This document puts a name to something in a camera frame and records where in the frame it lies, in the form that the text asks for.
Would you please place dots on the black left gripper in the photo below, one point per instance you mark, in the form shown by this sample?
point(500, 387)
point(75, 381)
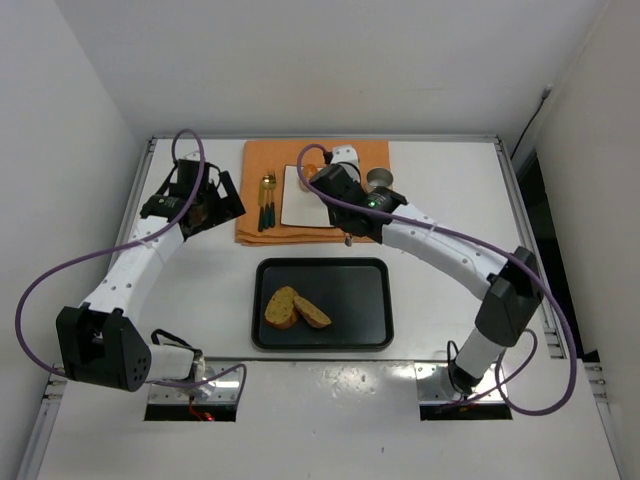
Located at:
point(215, 201)

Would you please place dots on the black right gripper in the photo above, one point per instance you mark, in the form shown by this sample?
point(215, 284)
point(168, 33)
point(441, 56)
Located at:
point(347, 223)

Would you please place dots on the gold spoon green handle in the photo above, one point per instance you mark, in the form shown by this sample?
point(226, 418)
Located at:
point(270, 202)

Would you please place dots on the sesame bread roll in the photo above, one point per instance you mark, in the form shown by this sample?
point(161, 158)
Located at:
point(309, 171)

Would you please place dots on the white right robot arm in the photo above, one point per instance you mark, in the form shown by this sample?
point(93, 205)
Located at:
point(504, 285)

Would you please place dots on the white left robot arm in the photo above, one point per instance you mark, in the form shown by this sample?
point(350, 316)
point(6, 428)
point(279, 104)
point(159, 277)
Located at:
point(99, 341)

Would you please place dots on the right bread slice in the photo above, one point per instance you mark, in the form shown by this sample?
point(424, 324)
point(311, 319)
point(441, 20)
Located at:
point(313, 315)

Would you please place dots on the bread slice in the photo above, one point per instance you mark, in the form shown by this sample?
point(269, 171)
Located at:
point(280, 312)
point(313, 315)

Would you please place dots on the left bread slice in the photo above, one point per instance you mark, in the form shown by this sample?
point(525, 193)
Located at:
point(280, 312)

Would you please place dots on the orange cloth placemat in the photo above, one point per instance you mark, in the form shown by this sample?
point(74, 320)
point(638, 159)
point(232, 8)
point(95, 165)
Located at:
point(263, 156)

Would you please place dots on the metal cup with brown sleeve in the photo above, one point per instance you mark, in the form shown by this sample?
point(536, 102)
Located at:
point(379, 177)

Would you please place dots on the white square plate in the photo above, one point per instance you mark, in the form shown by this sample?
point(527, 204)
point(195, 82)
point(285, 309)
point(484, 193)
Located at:
point(301, 208)

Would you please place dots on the black baking tray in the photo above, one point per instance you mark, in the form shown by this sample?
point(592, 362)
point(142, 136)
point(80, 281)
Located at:
point(353, 292)

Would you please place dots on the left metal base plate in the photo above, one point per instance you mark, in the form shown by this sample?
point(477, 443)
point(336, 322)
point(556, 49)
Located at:
point(222, 384)

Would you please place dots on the metal base plate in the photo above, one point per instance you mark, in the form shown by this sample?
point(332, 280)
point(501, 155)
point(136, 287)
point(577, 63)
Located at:
point(433, 387)
point(222, 384)

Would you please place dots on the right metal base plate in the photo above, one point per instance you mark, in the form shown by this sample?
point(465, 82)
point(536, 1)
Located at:
point(433, 387)

